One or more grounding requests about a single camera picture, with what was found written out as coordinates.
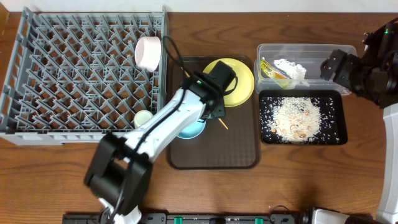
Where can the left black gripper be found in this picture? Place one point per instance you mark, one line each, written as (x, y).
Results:
(216, 112)

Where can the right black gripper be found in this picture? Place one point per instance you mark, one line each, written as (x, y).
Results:
(350, 63)

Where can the light blue bowl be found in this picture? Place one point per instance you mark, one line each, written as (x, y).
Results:
(192, 130)

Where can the yellow plate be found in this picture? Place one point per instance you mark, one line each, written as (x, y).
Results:
(245, 86)

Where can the white tissue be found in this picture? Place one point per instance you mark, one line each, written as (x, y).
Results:
(296, 72)

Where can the green snack bar wrapper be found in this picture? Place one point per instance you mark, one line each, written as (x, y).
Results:
(278, 76)

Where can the rice food waste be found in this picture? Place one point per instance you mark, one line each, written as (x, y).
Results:
(299, 120)

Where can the white cup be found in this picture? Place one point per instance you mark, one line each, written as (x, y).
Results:
(141, 118)

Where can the wooden chopstick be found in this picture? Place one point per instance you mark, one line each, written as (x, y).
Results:
(221, 121)

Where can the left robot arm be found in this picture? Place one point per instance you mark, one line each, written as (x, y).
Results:
(120, 170)

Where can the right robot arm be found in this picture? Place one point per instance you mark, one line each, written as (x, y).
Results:
(374, 77)

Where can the black waste tray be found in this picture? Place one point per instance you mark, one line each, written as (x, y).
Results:
(313, 94)

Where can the grey dishwasher rack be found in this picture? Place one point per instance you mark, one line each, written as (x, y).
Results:
(73, 78)

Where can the dark brown serving tray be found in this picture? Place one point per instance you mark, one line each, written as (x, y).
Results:
(219, 148)

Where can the clear plastic bin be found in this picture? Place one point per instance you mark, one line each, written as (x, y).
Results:
(309, 56)

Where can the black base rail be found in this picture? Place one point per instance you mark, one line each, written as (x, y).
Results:
(277, 215)

